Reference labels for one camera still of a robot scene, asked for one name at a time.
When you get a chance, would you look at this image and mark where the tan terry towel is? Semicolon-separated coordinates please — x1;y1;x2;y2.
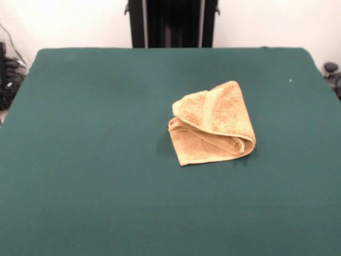
167;81;257;167

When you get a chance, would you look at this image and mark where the dark green table cloth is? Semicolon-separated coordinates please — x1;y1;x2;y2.
0;46;341;256

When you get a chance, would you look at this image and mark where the black round stand base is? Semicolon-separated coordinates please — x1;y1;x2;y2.
323;61;341;101

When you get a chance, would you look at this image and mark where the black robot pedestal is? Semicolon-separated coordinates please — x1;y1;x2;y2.
124;0;221;49

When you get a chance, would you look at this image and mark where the black equipment and cable pile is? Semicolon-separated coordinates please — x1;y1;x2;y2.
0;41;29;111

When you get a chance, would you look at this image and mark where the thin grey cable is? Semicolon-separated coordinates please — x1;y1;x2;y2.
0;22;27;65

